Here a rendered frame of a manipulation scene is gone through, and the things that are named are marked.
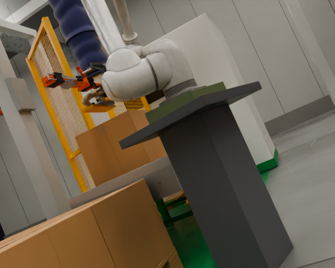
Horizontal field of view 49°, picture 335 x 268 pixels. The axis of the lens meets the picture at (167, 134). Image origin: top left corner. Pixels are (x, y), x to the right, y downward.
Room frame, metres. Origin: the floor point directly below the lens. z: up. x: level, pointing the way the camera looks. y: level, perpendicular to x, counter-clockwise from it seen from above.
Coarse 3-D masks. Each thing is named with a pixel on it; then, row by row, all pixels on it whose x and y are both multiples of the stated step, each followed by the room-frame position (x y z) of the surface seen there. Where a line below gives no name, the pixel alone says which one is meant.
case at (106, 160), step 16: (128, 112) 2.14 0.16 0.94; (144, 112) 2.39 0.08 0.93; (96, 128) 2.20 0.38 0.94; (112, 128) 2.18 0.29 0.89; (128, 128) 2.15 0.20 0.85; (80, 144) 2.24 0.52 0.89; (96, 144) 2.22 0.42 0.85; (112, 144) 2.19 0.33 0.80; (144, 144) 2.15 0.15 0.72; (160, 144) 2.42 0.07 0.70; (96, 160) 2.23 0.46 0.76; (112, 160) 2.20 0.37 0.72; (128, 160) 2.17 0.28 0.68; (144, 160) 2.15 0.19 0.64; (96, 176) 2.24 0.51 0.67; (112, 176) 2.21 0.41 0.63
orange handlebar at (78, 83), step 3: (63, 78) 1.96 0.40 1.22; (66, 78) 2.00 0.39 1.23; (45, 81) 1.87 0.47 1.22; (48, 81) 1.87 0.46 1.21; (75, 81) 2.08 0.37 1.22; (78, 81) 2.11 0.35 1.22; (81, 81) 2.14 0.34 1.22; (84, 81) 2.18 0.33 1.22; (78, 84) 2.12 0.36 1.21; (81, 84) 2.15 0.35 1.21; (84, 84) 2.19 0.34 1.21; (96, 84) 2.33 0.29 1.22; (99, 84) 2.37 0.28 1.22; (72, 87) 2.13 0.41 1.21; (75, 87) 2.16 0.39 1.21; (96, 87) 2.41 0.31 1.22
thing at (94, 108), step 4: (92, 104) 2.44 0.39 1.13; (96, 104) 2.39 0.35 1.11; (100, 104) 2.45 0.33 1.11; (84, 108) 2.37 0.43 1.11; (88, 108) 2.36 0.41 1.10; (92, 108) 2.38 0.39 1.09; (96, 108) 2.43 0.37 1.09; (100, 108) 2.49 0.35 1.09; (104, 108) 2.55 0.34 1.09; (108, 108) 2.61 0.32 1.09; (84, 112) 2.38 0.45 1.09; (88, 112) 2.44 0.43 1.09; (92, 112) 2.49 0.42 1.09; (96, 112) 2.55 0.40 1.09; (100, 112) 2.62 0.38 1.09
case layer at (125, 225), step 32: (128, 192) 1.77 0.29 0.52; (64, 224) 1.26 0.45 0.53; (96, 224) 1.43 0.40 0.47; (128, 224) 1.65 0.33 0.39; (160, 224) 1.96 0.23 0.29; (0, 256) 0.97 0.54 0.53; (32, 256) 1.08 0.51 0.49; (64, 256) 1.20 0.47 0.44; (96, 256) 1.35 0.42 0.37; (128, 256) 1.55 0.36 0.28; (160, 256) 1.81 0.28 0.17
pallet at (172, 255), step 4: (172, 248) 1.97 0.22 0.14; (172, 252) 1.96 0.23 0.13; (176, 252) 2.00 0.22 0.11; (168, 256) 1.89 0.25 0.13; (172, 256) 1.94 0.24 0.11; (176, 256) 1.98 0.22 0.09; (164, 260) 1.84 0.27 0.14; (168, 260) 1.87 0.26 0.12; (172, 260) 1.92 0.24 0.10; (176, 260) 1.96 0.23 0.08; (160, 264) 1.78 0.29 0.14; (164, 264) 1.82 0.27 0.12; (168, 264) 1.88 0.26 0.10; (172, 264) 1.90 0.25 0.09; (176, 264) 1.94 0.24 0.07; (180, 264) 1.99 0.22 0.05
